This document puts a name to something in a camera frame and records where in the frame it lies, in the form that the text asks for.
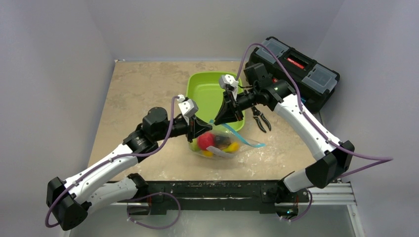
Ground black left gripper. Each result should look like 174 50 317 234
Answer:
154 113 211 142

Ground red fake apple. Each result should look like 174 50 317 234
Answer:
197 132 214 150

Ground clear zip top bag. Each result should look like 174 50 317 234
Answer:
190 120 265 159

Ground yellow fake lemon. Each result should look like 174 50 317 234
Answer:
223 142 240 154

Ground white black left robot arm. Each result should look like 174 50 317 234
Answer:
44 105 212 231

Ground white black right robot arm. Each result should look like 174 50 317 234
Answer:
214 63 355 201

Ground green fake pear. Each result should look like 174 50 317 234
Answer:
189 139 201 152

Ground black grey pliers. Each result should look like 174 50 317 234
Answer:
251 106 272 133

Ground green plastic tray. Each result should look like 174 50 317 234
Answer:
186 72 236 123

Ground black toolbox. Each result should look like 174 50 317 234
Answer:
245 36 340 114

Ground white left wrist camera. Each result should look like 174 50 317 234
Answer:
177 94 199 125

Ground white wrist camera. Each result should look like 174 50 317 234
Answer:
218 74 239 96
177 94 199 125

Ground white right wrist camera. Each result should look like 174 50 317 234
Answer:
218 74 239 96

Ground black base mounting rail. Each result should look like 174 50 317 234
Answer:
127 175 310 217

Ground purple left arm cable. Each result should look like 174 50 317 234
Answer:
44 95 181 230

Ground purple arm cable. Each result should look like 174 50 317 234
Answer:
235 43 393 223
44 95 181 230

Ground aluminium frame rail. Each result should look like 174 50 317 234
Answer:
65 183 366 237

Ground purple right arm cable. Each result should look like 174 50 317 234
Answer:
235 43 393 223

